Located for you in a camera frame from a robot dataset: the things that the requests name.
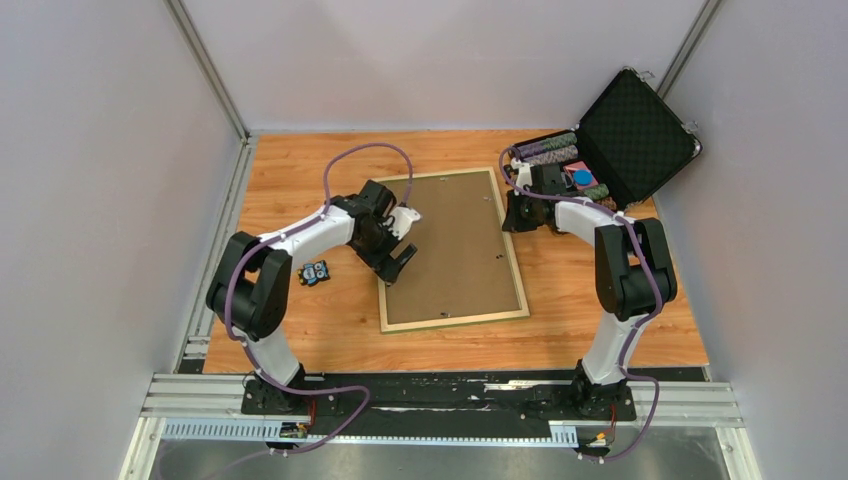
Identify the blue dealer button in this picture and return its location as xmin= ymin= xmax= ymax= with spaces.
xmin=572 ymin=169 xmax=595 ymax=187

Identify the green poker chip row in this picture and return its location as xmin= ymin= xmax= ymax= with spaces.
xmin=581 ymin=184 xmax=610 ymax=202

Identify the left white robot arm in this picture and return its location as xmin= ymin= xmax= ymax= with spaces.
xmin=205 ymin=180 xmax=422 ymax=413

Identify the black mounting base rail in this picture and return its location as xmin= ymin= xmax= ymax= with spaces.
xmin=141 ymin=368 xmax=744 ymax=448

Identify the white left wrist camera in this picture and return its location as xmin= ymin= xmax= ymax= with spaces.
xmin=384 ymin=206 xmax=422 ymax=240

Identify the black poker chip case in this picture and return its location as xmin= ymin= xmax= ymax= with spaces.
xmin=507 ymin=68 xmax=702 ymax=208

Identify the wooden picture frame green trim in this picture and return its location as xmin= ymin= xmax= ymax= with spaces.
xmin=374 ymin=166 xmax=531 ymax=335

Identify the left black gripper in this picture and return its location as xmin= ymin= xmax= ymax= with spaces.
xmin=350 ymin=217 xmax=417 ymax=284

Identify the top blue green chip row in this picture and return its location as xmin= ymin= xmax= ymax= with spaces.
xmin=514 ymin=131 xmax=577 ymax=158

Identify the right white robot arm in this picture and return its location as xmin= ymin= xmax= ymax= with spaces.
xmin=499 ymin=164 xmax=677 ymax=418

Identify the small blue owl toy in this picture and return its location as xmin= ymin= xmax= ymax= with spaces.
xmin=297 ymin=260 xmax=331 ymax=287

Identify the blue yellow chip row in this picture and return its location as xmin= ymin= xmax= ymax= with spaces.
xmin=526 ymin=145 xmax=579 ymax=165

